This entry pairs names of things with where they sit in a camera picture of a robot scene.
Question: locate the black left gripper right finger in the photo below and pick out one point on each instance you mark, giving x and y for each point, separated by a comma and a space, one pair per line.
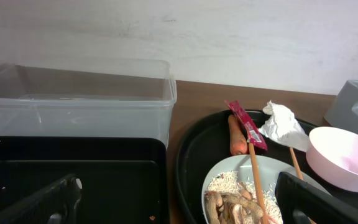
300, 202

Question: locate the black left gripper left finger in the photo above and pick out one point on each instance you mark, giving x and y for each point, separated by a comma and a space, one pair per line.
54, 203

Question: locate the grey plate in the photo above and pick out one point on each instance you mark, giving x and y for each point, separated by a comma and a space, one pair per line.
228, 168

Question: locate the white tissue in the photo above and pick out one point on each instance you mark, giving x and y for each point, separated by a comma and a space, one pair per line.
283, 128

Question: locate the grey dishwasher rack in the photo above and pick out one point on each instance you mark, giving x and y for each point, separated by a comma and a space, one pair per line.
344, 111

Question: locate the black rectangular tray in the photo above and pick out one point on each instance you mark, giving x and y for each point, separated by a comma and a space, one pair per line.
123, 179

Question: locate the rice pile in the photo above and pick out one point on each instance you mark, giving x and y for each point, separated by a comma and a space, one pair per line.
228, 199

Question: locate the peanut shells pile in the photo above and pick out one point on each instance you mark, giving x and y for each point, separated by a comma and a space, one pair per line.
232, 207

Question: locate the red snack wrapper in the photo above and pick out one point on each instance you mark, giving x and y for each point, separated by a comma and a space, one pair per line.
247, 125

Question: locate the orange carrot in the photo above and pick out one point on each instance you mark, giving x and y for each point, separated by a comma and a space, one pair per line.
238, 142

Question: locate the black round tray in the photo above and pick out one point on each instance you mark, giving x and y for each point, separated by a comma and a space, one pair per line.
207, 142

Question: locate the clear plastic bin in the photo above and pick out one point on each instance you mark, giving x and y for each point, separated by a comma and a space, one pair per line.
127, 99

